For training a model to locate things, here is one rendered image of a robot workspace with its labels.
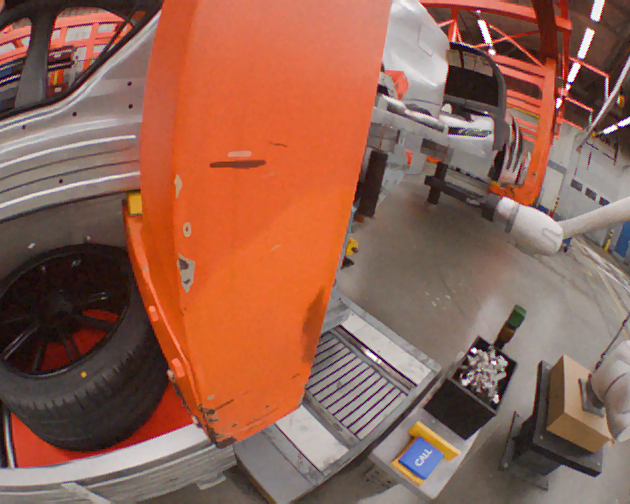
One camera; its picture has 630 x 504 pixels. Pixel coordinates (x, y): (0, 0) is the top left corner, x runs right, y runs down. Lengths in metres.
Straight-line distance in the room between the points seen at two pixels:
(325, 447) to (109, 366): 0.67
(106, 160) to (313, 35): 0.56
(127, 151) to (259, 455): 0.85
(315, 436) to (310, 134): 0.88
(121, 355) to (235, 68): 0.54
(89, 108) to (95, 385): 0.57
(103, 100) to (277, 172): 0.56
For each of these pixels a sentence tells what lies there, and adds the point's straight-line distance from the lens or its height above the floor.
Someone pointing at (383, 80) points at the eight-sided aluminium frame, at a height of 1.10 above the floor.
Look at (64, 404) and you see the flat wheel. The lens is 0.60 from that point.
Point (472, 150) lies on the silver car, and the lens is 3.23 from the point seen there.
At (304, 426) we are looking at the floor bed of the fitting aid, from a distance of 0.97.
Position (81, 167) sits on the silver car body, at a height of 0.82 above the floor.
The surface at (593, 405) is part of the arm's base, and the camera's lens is 1.22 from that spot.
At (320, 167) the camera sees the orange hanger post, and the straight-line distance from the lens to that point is 0.21.
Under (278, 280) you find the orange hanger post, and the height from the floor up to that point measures 0.81.
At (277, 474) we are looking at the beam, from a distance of 0.84.
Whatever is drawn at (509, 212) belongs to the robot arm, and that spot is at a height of 0.84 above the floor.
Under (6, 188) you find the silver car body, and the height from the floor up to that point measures 0.82.
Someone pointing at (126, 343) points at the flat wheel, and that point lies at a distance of 0.62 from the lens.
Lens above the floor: 0.94
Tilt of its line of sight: 28 degrees down
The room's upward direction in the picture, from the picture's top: 11 degrees clockwise
